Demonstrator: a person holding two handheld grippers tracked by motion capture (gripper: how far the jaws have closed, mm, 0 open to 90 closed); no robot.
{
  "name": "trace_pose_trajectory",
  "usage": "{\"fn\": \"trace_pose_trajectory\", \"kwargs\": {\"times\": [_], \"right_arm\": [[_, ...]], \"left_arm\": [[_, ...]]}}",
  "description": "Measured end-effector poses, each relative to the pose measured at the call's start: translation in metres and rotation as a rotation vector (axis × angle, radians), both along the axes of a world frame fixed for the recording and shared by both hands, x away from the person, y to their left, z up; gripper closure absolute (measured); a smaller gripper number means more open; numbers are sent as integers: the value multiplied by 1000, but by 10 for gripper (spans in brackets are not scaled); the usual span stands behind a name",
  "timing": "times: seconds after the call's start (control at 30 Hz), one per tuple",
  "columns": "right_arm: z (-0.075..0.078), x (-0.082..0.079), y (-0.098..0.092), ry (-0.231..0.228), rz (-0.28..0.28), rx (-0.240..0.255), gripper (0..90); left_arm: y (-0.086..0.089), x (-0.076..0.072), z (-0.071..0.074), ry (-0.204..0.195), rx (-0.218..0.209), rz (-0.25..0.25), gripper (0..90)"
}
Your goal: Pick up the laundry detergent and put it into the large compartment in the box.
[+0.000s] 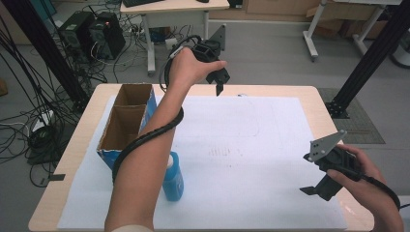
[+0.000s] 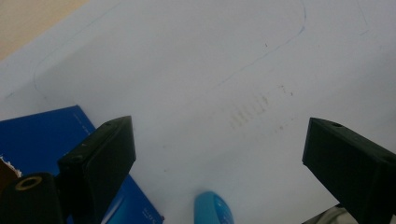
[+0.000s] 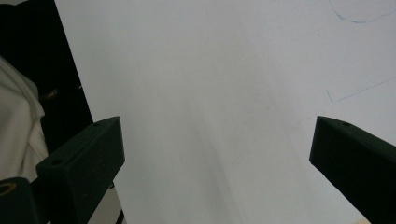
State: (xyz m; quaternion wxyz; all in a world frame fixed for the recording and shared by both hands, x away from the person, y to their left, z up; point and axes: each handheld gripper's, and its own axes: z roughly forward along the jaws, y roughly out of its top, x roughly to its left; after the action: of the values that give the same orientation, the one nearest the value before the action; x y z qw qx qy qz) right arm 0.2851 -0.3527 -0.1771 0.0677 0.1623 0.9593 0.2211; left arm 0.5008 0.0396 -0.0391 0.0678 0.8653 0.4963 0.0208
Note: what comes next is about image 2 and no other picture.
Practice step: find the brown torn cardboard piece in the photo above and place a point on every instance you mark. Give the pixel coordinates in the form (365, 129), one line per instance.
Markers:
(7, 174)

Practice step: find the light blue rounded plastic object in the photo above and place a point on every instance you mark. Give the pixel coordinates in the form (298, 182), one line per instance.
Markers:
(212, 209)

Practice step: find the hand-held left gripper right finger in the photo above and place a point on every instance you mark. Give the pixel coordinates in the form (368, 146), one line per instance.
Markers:
(351, 168)

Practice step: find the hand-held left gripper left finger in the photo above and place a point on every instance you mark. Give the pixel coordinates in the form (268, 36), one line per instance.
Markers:
(99, 161)

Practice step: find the blue flat box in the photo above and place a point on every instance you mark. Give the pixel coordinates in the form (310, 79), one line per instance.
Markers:
(34, 140)

